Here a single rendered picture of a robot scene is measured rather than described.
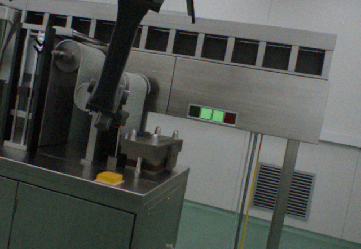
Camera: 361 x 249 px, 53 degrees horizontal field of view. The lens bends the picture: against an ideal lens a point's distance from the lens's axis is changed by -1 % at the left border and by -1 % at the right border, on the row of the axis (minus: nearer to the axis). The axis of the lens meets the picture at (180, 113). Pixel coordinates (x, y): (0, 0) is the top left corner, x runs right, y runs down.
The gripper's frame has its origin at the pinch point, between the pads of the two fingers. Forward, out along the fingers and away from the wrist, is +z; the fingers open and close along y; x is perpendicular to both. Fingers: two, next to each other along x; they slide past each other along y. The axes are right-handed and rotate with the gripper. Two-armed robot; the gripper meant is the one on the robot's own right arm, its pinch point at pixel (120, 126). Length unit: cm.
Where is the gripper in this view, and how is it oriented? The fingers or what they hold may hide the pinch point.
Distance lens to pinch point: 159.5
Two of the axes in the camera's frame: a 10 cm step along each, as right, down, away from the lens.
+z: 1.3, 5.0, 8.6
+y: 9.5, 1.8, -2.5
